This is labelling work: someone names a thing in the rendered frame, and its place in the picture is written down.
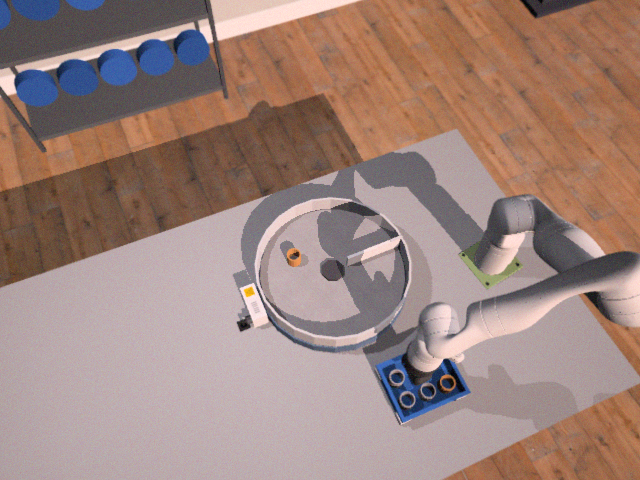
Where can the blue crate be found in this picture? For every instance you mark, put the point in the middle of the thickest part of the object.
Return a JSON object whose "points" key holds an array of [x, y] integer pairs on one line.
{"points": [[420, 407]]}

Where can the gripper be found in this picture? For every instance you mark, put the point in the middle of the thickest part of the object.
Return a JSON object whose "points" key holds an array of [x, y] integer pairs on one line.
{"points": [[420, 372]]}

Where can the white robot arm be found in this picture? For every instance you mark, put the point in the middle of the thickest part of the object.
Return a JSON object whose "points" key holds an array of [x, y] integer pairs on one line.
{"points": [[613, 280]]}

